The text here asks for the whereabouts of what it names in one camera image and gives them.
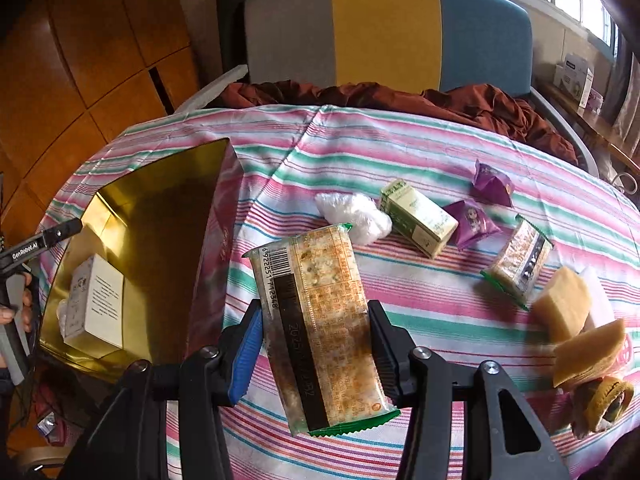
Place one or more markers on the white printed box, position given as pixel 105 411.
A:
pixel 572 77

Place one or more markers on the striped pink green bedsheet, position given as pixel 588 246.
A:
pixel 400 150

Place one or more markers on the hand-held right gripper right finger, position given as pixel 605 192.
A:
pixel 386 355

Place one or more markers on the brown crumpled blanket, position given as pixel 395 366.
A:
pixel 475 105

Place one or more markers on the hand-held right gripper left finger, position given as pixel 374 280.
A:
pixel 247 355

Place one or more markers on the grey yellow blue headboard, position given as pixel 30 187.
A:
pixel 385 30

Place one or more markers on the purple snack packet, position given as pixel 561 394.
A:
pixel 472 222
pixel 492 185

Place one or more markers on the yellow sponge block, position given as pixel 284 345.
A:
pixel 562 300
pixel 590 352

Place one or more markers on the black padded post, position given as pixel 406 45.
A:
pixel 230 25

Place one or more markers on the green and white carton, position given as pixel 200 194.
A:
pixel 420 220

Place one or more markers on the gold tin box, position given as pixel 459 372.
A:
pixel 150 240

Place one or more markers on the clear plastic bag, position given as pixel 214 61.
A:
pixel 350 210

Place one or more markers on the grey metal bed frame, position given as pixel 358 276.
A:
pixel 565 125

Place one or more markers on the person's left hand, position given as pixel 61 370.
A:
pixel 27 295

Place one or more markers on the small purple box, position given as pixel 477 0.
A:
pixel 595 100

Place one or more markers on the orange wooden wardrobe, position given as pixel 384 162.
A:
pixel 75 60

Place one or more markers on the beige curtain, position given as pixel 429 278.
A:
pixel 627 105

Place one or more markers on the small green-edged cracker packet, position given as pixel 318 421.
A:
pixel 517 260

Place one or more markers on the large cracker packet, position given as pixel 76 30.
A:
pixel 320 320

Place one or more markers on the white foam strip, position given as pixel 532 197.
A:
pixel 215 87

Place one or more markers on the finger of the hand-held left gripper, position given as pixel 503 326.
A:
pixel 40 242

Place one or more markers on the yellow knitted sock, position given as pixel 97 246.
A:
pixel 602 405

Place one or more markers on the wooden side table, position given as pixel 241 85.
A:
pixel 600 130

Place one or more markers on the white cardboard box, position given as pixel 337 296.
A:
pixel 95 305

